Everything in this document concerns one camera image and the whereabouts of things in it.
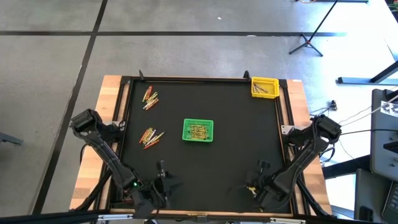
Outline black floor cable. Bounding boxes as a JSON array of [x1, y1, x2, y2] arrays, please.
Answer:
[[340, 128, 398, 139]]

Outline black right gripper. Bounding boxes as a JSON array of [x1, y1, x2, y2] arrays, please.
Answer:
[[258, 160, 289, 209]]

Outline grey cabinet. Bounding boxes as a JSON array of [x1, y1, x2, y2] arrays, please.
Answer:
[[369, 88, 398, 182]]

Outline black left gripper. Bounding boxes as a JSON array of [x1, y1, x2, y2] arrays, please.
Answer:
[[136, 160, 172, 216]]

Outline black tripod stand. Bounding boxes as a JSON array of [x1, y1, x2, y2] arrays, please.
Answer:
[[288, 0, 340, 57]]

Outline yellow plastic basket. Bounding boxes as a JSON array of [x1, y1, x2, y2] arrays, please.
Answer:
[[251, 76, 280, 100]]

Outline green plastic basket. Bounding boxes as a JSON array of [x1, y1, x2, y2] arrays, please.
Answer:
[[182, 118, 215, 143]]

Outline white floor cable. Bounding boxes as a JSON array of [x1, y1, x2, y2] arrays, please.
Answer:
[[357, 93, 398, 121]]

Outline dark grey computer case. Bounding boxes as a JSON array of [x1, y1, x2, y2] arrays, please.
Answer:
[[353, 168, 398, 224]]

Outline grey floor object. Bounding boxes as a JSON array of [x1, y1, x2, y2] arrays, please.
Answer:
[[0, 131, 24, 146]]

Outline black sleeved cable bundle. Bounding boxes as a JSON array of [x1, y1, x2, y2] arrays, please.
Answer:
[[72, 167, 114, 213], [295, 180, 332, 218]]

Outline black plug with cable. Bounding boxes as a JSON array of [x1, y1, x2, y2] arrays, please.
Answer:
[[309, 99, 339, 116]]

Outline black table base leg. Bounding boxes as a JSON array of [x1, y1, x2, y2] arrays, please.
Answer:
[[337, 60, 398, 86]]

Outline red crayon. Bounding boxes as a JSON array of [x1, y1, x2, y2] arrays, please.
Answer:
[[142, 139, 160, 150]]

